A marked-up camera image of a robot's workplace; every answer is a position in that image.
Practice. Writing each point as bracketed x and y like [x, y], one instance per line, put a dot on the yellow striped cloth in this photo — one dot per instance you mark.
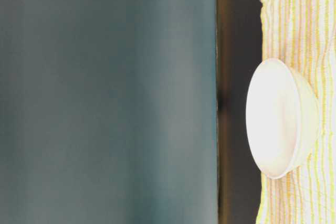
[301, 33]

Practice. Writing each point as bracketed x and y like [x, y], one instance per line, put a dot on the white ceramic bowl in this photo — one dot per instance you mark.
[282, 118]

